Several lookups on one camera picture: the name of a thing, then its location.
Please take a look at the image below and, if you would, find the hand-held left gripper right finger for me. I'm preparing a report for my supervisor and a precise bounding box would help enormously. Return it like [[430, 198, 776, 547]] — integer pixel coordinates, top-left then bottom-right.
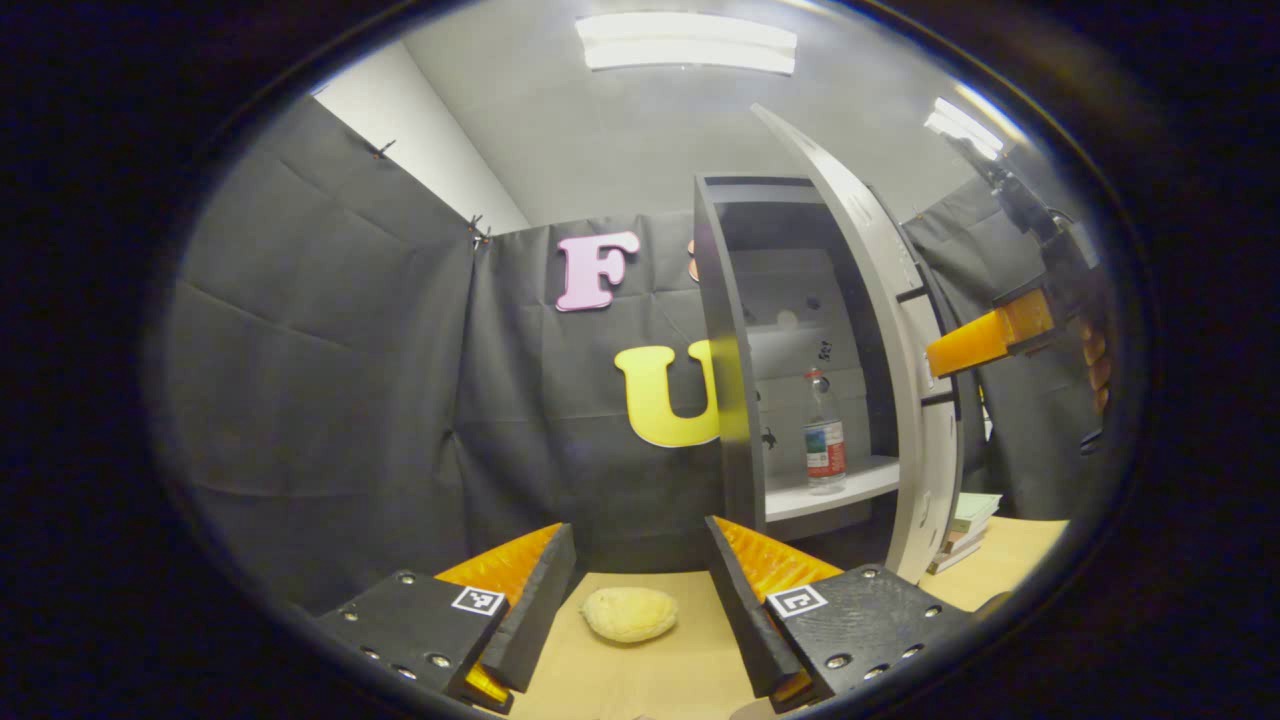
[[705, 515, 979, 715]]

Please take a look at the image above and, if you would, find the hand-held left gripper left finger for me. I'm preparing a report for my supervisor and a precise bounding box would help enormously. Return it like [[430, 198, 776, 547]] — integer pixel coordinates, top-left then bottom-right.
[[315, 521, 579, 715]]

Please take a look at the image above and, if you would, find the black door handle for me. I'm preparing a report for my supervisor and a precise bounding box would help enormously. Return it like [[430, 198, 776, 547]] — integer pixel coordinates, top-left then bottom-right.
[[895, 283, 966, 411]]

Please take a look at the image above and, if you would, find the grey cabinet door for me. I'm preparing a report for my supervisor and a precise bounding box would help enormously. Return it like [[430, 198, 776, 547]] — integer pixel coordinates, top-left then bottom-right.
[[750, 103, 966, 586]]

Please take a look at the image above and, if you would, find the clear plastic bottle red label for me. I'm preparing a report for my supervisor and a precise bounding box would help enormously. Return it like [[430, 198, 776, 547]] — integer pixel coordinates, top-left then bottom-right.
[[803, 368, 848, 496]]

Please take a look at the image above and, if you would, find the white cabinet shelf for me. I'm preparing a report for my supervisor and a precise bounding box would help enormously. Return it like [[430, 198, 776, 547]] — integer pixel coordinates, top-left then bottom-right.
[[765, 455, 901, 523]]

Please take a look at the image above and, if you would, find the pale yellow oval lump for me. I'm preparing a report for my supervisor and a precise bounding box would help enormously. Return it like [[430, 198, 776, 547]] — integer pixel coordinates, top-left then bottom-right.
[[582, 586, 679, 644]]

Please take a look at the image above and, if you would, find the green book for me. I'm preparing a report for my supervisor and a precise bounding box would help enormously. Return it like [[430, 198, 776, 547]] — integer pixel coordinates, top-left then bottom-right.
[[950, 492, 1004, 534]]

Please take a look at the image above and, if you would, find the black backdrop cloth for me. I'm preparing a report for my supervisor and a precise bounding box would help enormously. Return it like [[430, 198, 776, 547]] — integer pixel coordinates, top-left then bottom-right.
[[155, 95, 1111, 616]]

